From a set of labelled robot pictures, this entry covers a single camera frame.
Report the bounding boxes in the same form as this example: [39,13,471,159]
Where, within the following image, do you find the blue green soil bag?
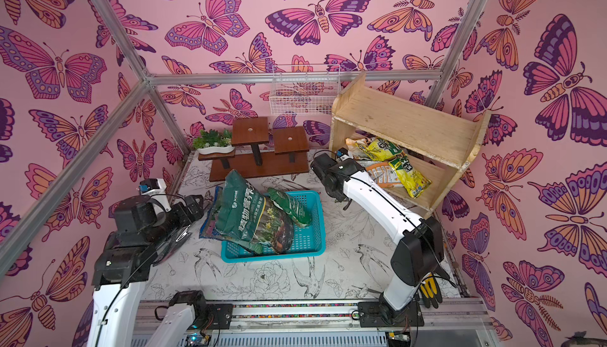
[199,187,263,255]

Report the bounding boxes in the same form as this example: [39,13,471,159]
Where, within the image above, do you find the orange white fertilizer bag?
[359,161,403,188]

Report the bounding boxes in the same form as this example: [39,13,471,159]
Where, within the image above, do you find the small green bag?
[268,188,312,228]

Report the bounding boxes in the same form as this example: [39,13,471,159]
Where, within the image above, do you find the dark green soil bag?
[216,169,295,254]

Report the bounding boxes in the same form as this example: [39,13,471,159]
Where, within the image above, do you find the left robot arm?
[87,195,233,346]

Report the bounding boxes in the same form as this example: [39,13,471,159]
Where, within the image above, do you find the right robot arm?
[311,153,449,326]

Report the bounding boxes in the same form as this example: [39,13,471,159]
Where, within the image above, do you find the yellow fertilizer bag upper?
[346,137,403,161]

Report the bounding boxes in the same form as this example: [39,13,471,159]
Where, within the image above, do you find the yellow fertilizer bag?
[388,154,432,198]
[346,137,403,161]

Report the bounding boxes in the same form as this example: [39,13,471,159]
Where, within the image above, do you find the yellow fertilizer bag lower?
[388,154,432,198]

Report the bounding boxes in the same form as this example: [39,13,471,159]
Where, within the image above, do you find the wooden two-tier shelf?
[329,72,492,217]

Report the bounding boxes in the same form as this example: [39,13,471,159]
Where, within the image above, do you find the teal plastic basket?
[221,191,327,263]

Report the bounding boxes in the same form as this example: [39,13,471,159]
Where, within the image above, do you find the white planter with succulents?
[193,129,235,155]

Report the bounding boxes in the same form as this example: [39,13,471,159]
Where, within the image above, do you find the brown stepped plant stand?
[198,117,309,182]

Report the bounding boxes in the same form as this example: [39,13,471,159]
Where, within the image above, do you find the yellow black glove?
[418,266,450,308]

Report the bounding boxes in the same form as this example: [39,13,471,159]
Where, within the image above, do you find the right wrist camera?
[335,148,352,161]

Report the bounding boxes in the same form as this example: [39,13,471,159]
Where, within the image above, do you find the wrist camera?
[335,148,352,161]
[138,178,167,199]

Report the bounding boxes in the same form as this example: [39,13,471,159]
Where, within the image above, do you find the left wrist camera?
[138,178,167,199]

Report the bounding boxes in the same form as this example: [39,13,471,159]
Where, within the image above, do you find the white wire basket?
[268,63,341,116]

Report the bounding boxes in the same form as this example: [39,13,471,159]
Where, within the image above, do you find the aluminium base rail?
[127,299,504,347]

